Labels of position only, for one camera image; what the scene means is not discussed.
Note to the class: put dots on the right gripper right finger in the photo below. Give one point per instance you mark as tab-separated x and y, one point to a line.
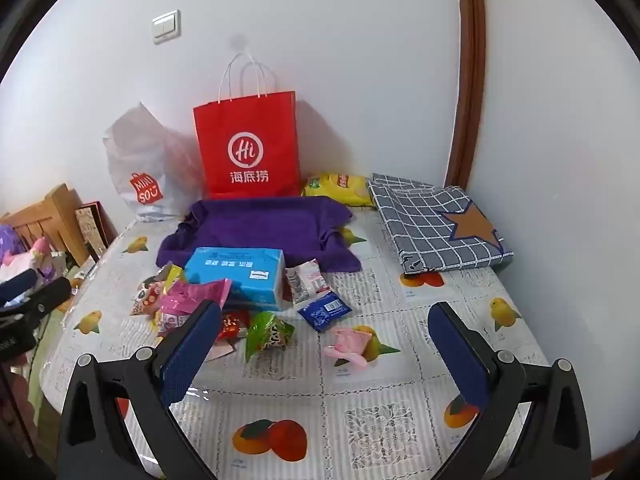
554	441

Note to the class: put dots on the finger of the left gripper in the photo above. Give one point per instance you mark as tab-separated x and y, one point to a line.
16	286
29	313

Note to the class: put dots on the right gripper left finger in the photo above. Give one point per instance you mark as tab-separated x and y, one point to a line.
94	442

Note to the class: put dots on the magenta snack packet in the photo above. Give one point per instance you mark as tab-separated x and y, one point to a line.
183	298

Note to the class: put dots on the red small snack packet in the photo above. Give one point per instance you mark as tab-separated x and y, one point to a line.
234	324

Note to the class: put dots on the green snack packet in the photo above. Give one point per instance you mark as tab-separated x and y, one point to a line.
267	331

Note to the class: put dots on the blue snack packet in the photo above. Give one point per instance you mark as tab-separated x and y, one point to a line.
324	310

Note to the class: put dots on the white red snack packet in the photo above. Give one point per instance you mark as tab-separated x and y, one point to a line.
306	282

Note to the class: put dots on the pink peach candy packet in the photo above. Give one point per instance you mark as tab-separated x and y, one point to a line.
348	345

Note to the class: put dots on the panda print snack packet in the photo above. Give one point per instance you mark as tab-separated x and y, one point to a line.
152	289

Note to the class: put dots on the plush toys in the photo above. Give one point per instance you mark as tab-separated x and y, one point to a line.
16	258

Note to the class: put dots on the wooden furniture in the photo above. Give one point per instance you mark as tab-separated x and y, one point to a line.
54	219

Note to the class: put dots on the framed picture box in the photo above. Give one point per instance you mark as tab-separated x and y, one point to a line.
96	228

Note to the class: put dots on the blue tissue pack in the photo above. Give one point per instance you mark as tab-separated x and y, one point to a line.
257	274

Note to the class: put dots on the white Miniso plastic bag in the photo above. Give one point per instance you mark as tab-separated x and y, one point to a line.
156	171

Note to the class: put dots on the purple towel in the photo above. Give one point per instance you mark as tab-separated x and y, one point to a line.
303	228

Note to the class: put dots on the grey plaid star pouch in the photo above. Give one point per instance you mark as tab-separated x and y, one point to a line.
436	229

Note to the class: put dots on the red paper shopping bag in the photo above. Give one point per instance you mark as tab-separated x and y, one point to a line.
248	144

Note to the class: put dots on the yellow chips bag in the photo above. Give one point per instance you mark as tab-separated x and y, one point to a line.
345	189

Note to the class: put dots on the white light switch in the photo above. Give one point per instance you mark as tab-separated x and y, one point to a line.
166	27

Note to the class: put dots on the brown door frame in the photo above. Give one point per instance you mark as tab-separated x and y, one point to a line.
472	72

